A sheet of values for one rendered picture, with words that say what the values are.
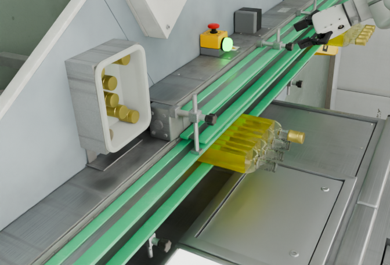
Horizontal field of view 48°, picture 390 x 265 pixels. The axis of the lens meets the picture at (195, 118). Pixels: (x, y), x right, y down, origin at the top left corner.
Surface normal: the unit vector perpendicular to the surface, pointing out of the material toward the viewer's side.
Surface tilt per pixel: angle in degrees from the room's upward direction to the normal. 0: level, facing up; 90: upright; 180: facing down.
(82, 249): 90
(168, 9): 5
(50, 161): 0
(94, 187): 90
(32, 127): 0
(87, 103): 90
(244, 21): 90
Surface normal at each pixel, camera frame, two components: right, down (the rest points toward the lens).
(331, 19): -0.53, -0.52
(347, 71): -0.48, 0.42
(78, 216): -0.04, -0.88
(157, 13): 0.87, 0.11
